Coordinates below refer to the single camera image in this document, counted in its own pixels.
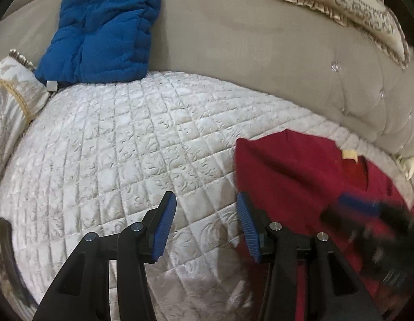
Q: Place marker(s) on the cream floral side pillow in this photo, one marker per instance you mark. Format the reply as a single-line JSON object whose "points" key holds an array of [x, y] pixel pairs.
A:
{"points": [[22, 97]]}

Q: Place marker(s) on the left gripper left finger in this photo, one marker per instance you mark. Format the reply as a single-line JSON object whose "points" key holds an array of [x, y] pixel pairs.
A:
{"points": [[80, 291]]}

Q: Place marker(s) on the beige tufted headboard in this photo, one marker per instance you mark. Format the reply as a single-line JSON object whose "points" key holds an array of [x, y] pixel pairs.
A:
{"points": [[272, 46]]}

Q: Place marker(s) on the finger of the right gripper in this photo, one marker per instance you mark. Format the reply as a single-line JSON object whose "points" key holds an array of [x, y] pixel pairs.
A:
{"points": [[363, 206], [349, 226]]}

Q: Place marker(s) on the cream crumpled cloth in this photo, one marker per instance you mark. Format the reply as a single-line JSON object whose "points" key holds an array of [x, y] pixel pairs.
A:
{"points": [[406, 165]]}

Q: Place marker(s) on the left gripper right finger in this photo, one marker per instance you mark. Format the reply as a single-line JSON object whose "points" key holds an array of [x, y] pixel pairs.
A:
{"points": [[306, 275]]}

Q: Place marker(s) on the red knit sweater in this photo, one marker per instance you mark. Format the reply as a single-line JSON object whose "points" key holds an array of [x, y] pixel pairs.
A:
{"points": [[294, 177]]}

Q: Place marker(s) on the blue quilted cushion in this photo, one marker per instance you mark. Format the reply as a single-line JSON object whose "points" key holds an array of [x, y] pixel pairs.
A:
{"points": [[100, 41]]}

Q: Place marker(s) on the white quilted bedspread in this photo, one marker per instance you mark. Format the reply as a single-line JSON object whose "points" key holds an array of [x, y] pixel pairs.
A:
{"points": [[99, 156]]}

